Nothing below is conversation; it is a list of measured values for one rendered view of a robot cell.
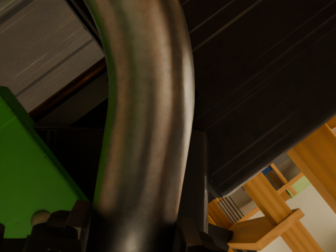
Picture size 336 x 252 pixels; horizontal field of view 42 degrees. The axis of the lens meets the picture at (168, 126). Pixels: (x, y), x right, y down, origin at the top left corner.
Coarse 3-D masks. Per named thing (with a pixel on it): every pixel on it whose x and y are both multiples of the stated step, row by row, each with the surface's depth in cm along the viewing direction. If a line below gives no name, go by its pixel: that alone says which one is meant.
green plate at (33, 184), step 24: (0, 96) 21; (0, 120) 21; (24, 120) 22; (0, 144) 21; (24, 144) 21; (0, 168) 21; (24, 168) 21; (48, 168) 21; (0, 192) 21; (24, 192) 21; (48, 192) 21; (72, 192) 21; (0, 216) 21; (24, 216) 21
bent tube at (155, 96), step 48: (96, 0) 14; (144, 0) 14; (144, 48) 14; (144, 96) 14; (192, 96) 15; (144, 144) 14; (96, 192) 15; (144, 192) 14; (96, 240) 14; (144, 240) 14
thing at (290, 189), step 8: (280, 160) 890; (272, 168) 882; (272, 176) 918; (280, 176) 875; (296, 176) 873; (304, 176) 882; (280, 184) 915; (288, 184) 868; (296, 184) 878; (304, 184) 878; (280, 192) 868; (288, 192) 878; (296, 192) 874; (216, 200) 854; (232, 200) 855; (256, 208) 853; (232, 216) 847; (240, 216) 848; (248, 216) 848
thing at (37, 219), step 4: (36, 212) 21; (40, 212) 21; (44, 212) 21; (48, 212) 21; (32, 216) 21; (36, 216) 21; (40, 216) 21; (44, 216) 21; (48, 216) 21; (32, 220) 21; (36, 220) 21; (40, 220) 21; (44, 220) 21; (32, 224) 21
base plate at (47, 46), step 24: (24, 0) 56; (48, 0) 59; (0, 24) 57; (24, 24) 60; (48, 24) 64; (72, 24) 68; (0, 48) 61; (24, 48) 65; (48, 48) 69; (72, 48) 74; (96, 48) 80; (0, 72) 66; (24, 72) 71; (48, 72) 76; (72, 72) 82; (24, 96) 78; (48, 96) 84
